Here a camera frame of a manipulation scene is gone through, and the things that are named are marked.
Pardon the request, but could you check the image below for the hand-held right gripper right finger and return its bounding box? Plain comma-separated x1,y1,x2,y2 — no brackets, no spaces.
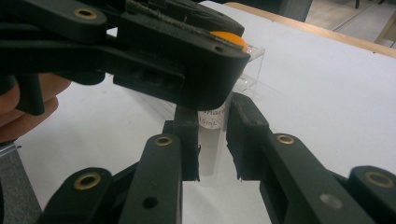
225,92,375,224

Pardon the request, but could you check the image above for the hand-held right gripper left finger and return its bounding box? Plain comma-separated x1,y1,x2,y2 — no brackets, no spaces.
118,105,201,224

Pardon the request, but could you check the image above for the orange capped test tube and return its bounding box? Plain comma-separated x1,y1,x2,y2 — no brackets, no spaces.
197,30,249,188

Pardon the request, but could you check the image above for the clear acrylic tube rack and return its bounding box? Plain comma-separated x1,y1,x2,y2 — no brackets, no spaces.
230,43,266,101

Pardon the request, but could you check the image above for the wooden furniture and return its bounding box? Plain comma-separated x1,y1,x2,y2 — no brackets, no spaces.
374,10,396,49

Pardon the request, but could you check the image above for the aluminium floor rail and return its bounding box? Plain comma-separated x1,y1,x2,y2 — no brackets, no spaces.
0,142,22,156

